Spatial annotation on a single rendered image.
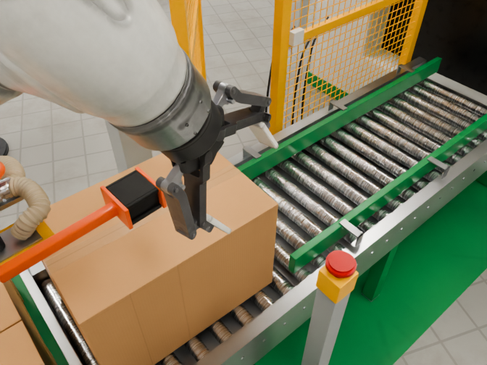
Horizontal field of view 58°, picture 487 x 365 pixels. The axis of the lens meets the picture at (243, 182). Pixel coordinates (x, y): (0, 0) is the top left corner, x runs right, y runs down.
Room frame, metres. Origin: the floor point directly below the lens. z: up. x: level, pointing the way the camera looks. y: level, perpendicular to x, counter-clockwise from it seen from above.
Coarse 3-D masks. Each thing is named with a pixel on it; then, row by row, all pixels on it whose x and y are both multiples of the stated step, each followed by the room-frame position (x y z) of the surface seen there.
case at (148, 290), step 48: (96, 192) 0.91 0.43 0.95; (240, 192) 0.91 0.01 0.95; (96, 240) 0.73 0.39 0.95; (144, 240) 0.73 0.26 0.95; (192, 240) 0.73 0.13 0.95; (240, 240) 0.77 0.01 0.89; (96, 288) 0.58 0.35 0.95; (144, 288) 0.59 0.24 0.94; (192, 288) 0.67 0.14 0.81; (240, 288) 0.77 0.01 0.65; (96, 336) 0.50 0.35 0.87; (144, 336) 0.57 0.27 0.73; (192, 336) 0.66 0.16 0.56
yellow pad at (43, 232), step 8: (40, 224) 0.61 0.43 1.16; (0, 232) 0.58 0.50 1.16; (8, 232) 0.58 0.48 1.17; (40, 232) 0.58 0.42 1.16; (48, 232) 0.58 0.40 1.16; (0, 240) 0.54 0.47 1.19; (8, 240) 0.56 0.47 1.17; (16, 240) 0.56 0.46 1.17; (24, 240) 0.56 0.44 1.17; (32, 240) 0.56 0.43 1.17; (40, 240) 0.56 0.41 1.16; (0, 248) 0.53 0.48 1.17; (8, 248) 0.54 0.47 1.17; (16, 248) 0.54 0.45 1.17; (24, 248) 0.54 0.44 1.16; (0, 256) 0.52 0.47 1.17; (8, 256) 0.52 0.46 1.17; (0, 264) 0.50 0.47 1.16
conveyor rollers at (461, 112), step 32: (416, 96) 2.02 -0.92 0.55; (448, 96) 2.05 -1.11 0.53; (352, 128) 1.75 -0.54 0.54; (384, 128) 1.74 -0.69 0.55; (416, 128) 1.78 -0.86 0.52; (448, 128) 1.75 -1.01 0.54; (320, 160) 1.55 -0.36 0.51; (352, 160) 1.52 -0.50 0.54; (384, 160) 1.51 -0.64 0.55; (416, 160) 1.50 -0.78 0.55; (448, 160) 1.54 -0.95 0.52; (288, 192) 1.32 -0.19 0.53; (320, 192) 1.31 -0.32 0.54; (352, 192) 1.30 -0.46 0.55; (288, 256) 0.97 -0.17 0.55; (320, 256) 0.97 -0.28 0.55; (288, 288) 0.84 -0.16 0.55; (64, 320) 0.72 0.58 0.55; (192, 352) 0.62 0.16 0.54
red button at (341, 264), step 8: (328, 256) 0.61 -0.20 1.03; (336, 256) 0.61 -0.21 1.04; (344, 256) 0.61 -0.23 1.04; (352, 256) 0.61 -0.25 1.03; (328, 264) 0.59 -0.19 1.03; (336, 264) 0.59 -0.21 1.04; (344, 264) 0.59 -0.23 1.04; (352, 264) 0.59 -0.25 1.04; (336, 272) 0.57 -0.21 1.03; (344, 272) 0.57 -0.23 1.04; (352, 272) 0.57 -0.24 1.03
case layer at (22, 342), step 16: (0, 288) 0.84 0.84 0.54; (0, 304) 0.78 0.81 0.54; (16, 304) 0.83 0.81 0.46; (0, 320) 0.72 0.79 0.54; (16, 320) 0.72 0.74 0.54; (0, 336) 0.67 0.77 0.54; (16, 336) 0.67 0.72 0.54; (32, 336) 0.70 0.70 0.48; (0, 352) 0.61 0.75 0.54; (16, 352) 0.61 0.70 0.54; (32, 352) 0.61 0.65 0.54
